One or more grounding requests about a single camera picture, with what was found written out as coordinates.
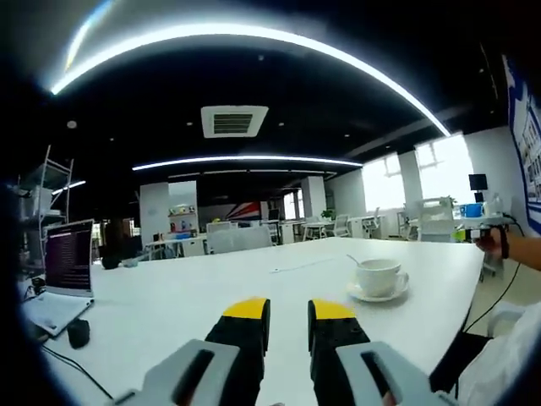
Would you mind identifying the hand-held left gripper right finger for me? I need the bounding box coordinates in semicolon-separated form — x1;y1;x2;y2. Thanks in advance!
307;299;457;406

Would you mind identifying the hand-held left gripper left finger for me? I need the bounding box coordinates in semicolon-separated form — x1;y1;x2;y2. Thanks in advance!
113;297;271;406

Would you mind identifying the white coffee tray saucer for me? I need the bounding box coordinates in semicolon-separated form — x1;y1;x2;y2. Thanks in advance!
346;272;410;303

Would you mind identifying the white coffee cup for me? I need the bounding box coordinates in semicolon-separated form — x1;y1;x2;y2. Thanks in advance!
355;258;410;297

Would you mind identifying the white tabletop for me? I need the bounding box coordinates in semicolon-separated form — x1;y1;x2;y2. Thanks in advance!
16;236;485;406

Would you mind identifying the person's right hand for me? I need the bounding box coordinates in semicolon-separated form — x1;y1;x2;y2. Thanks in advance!
473;237;504;257

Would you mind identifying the white trolley cart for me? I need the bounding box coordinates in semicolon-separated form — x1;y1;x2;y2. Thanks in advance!
418;197;456;243

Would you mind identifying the white office chair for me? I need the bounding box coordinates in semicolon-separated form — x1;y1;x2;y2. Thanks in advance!
333;213;351;238

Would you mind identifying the black chair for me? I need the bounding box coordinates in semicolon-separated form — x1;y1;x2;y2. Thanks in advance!
429;332;495;394

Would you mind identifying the person's white clothing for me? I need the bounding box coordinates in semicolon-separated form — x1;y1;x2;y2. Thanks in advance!
458;302;541;406

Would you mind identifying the small black box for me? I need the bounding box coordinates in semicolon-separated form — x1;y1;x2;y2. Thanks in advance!
67;319;90;349

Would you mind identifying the white laptop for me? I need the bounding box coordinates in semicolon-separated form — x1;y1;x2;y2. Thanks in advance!
25;218;96;337

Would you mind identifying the ceiling air conditioner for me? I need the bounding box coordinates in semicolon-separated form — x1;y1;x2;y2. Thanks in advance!
200;105;270;140

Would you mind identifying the short ceiling light strip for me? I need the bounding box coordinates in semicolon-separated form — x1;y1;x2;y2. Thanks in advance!
50;180;87;195

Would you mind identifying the metal shelf rack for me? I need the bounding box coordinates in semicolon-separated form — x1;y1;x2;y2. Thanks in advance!
19;145;75;272

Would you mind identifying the long ceiling light strip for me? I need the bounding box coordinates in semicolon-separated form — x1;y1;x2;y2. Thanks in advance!
50;23;452;137

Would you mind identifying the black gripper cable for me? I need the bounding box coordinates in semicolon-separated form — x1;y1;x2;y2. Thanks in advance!
462;260;523;333

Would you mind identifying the white cable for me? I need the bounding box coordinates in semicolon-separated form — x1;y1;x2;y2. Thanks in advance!
270;258;339;274

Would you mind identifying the blue and white wall poster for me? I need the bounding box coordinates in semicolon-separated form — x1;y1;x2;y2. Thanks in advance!
500;53;541;238

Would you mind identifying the red and blue wall mural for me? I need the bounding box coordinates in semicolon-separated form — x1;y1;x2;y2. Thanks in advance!
226;200;261;222

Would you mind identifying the wall shelf with colourful items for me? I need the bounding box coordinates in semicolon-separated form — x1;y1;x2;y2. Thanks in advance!
167;205;199;236

